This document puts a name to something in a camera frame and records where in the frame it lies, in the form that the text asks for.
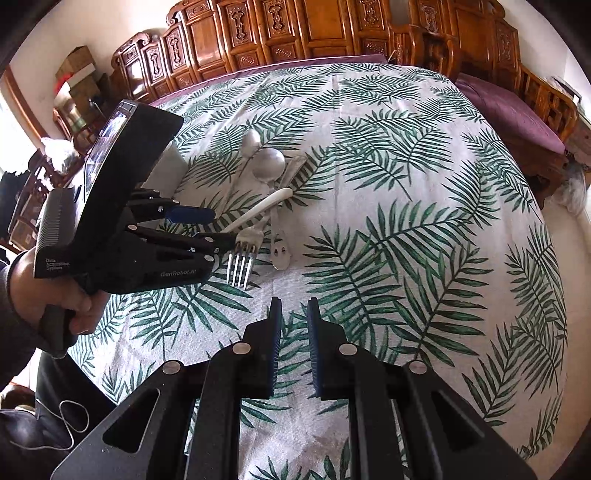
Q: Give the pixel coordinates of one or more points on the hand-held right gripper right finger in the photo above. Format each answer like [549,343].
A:
[314,346]

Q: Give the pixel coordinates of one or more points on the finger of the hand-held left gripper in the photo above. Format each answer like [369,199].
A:
[221,241]
[189,214]

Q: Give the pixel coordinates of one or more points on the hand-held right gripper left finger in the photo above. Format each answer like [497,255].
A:
[275,341]

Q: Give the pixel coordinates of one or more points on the metal fork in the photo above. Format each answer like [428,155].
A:
[240,272]

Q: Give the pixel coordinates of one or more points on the grey metal box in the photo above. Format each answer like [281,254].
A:
[173,170]

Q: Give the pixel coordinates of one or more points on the white plastic spoon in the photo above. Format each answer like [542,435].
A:
[277,197]

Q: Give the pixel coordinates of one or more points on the person's left forearm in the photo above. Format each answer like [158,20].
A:
[14,346]

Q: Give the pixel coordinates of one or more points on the person's left hand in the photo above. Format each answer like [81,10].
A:
[23,290]

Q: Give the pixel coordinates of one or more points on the clear plastic bag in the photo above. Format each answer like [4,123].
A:
[62,152]

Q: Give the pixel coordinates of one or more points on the large metal spoon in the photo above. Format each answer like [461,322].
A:
[268,164]

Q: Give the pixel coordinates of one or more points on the wooden lattice chair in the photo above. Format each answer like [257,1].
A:
[27,203]

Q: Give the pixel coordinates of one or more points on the small metal spoon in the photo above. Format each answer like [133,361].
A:
[252,143]

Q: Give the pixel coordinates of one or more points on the red and white box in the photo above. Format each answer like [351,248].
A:
[71,87]

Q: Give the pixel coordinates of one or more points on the wooden framed window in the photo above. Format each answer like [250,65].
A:
[21,106]

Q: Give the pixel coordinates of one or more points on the brown cardboard box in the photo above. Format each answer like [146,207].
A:
[74,62]

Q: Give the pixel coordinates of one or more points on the leaf print tablecloth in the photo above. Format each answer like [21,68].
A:
[392,230]

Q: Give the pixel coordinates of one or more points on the carved wooden sofa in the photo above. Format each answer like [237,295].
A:
[323,27]

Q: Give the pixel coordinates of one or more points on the grey plastic bag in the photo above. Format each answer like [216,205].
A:
[570,189]

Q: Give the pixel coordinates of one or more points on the purple armchair cushion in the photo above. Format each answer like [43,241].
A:
[508,110]

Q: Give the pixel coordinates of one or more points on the carved wooden armchair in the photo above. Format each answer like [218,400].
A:
[475,27]

